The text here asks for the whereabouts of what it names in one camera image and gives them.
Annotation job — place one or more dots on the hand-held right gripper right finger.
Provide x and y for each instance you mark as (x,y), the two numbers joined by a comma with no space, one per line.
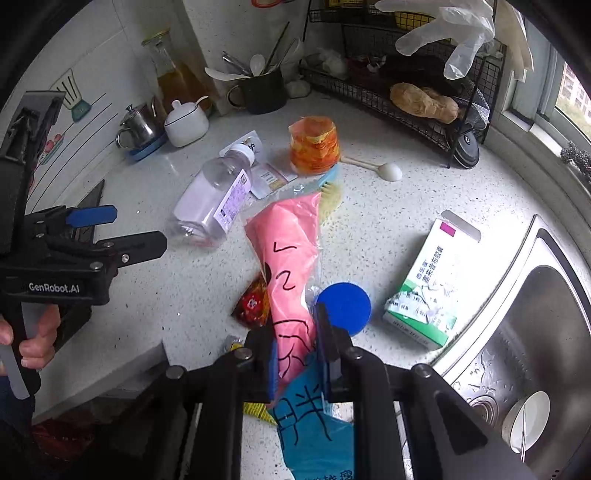
(327,357)

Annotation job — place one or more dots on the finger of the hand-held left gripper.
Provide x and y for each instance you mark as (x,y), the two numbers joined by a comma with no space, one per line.
(138,247)
(94,214)

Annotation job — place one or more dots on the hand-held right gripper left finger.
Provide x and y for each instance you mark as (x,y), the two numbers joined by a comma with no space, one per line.
(273,369)

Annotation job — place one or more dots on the pink and blue plastic bag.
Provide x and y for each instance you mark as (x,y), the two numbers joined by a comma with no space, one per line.
(286,258)

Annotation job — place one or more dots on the blue scrubbing brush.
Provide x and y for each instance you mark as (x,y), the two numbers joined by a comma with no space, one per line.
(330,196)

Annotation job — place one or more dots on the yellow foil wrapper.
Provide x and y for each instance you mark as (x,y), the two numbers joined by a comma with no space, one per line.
(258,413)

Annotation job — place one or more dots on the blue round lid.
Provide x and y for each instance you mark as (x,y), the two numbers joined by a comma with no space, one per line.
(346,307)

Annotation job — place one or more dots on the red candy wrapper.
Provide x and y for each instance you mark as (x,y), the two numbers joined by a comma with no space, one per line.
(251,304)

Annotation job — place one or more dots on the blue coaster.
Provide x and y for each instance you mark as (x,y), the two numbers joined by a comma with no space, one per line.
(147,150)

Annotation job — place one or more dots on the clear plastic bottle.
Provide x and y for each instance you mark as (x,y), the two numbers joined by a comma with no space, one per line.
(207,198)

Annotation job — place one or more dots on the stainless steel teapot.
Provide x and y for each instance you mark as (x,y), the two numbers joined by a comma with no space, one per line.
(138,124)

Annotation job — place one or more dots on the white sugar pot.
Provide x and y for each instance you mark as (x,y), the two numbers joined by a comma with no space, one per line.
(187,124)

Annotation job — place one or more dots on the white and green medicine box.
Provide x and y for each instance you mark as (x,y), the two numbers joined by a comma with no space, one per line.
(431,277)

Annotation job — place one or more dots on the white sachet with pale label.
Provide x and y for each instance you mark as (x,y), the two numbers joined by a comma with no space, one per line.
(272,180)

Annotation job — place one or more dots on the glass oil bottle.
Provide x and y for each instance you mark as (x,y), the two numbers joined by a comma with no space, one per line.
(178,81)

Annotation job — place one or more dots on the white rice spoon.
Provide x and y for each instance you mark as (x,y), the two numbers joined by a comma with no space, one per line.
(231,74)

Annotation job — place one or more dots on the white plastic spoon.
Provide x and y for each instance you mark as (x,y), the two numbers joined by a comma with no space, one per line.
(390,171)

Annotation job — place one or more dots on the black enamel mug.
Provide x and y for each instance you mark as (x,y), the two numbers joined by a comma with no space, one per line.
(265,94)

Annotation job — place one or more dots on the orange plastic wrapper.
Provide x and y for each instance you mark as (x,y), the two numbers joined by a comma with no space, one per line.
(314,145)

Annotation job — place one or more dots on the white bowl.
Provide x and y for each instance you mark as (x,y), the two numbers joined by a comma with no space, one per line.
(521,422)

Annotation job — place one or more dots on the metal tongs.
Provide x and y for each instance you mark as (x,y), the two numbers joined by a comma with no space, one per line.
(235,62)

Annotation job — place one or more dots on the stainless steel sink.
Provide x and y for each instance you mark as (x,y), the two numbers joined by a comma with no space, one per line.
(545,323)

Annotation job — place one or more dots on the garlic bulb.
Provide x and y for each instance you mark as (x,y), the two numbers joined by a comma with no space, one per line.
(333,62)
(298,88)

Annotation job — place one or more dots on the dark mug with utensils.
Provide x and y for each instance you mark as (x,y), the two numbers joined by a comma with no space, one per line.
(231,27)

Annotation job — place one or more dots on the dark chopsticks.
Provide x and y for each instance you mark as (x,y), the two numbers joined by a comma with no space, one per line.
(277,48)

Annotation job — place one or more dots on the black round pot lid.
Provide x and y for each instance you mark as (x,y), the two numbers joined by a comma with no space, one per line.
(465,145)

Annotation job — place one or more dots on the ginger root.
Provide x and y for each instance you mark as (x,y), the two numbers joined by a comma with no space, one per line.
(422,104)

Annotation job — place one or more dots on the silver mesh bag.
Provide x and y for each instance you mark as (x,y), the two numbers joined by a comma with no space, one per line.
(478,108)

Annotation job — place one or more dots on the dark dried plant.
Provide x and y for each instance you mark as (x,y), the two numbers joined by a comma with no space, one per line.
(577,159)

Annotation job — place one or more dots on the clear disposable glove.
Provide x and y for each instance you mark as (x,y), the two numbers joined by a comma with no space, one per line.
(452,27)

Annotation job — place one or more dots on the window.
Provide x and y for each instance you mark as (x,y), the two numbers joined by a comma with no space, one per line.
(570,92)

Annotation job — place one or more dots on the kitchen wall sticker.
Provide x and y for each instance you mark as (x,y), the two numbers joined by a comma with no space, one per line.
(74,99)

